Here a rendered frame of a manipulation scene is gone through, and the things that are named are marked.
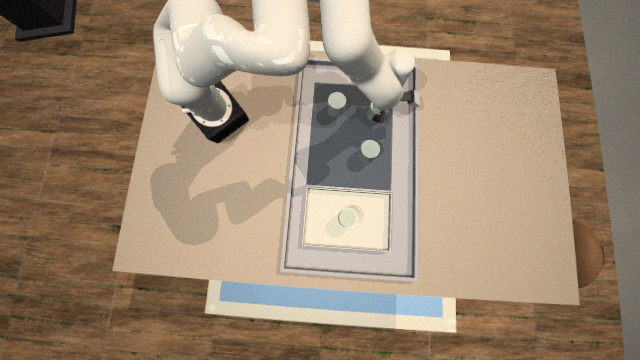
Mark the clear glass cylinder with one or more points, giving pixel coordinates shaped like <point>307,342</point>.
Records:
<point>368,151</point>
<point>336,104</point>
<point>348,217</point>
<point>370,113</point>

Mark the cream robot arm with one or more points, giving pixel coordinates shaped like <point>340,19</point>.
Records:
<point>208,46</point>

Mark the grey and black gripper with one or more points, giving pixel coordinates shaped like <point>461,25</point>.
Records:
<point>378,118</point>

